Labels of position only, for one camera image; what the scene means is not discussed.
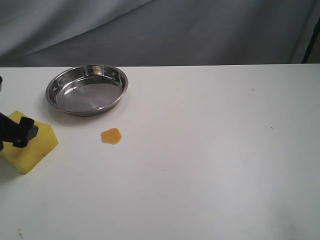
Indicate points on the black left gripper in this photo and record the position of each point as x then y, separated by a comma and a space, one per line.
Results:
19, 134

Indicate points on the yellow sponge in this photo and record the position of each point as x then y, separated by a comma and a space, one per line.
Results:
25, 159

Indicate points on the stainless steel round pan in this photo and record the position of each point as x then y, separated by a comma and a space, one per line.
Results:
87, 90

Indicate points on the orange liquid spill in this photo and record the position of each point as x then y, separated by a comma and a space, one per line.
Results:
111, 136

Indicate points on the grey backdrop cloth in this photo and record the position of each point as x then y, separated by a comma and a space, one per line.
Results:
66, 33

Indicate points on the black stand pole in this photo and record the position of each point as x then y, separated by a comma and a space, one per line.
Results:
312, 42

